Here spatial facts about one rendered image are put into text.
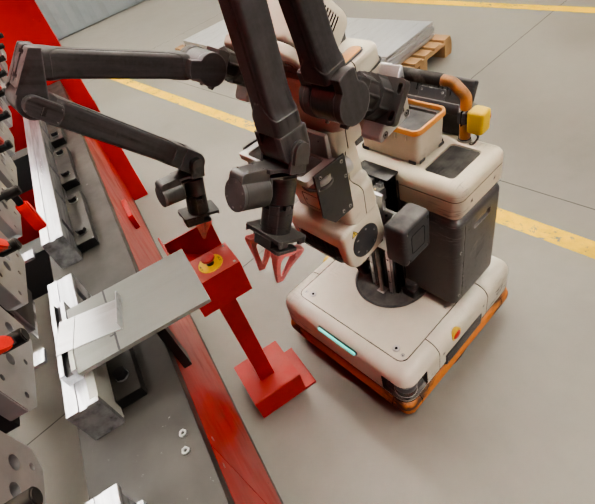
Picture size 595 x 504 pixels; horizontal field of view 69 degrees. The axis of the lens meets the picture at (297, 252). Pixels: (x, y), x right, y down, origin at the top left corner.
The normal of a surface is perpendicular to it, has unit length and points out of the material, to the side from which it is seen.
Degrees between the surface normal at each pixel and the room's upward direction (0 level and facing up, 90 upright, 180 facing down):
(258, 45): 90
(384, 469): 0
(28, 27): 90
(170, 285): 0
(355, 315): 0
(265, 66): 90
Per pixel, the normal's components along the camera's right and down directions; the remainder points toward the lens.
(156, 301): -0.22, -0.69
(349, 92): 0.68, 0.39
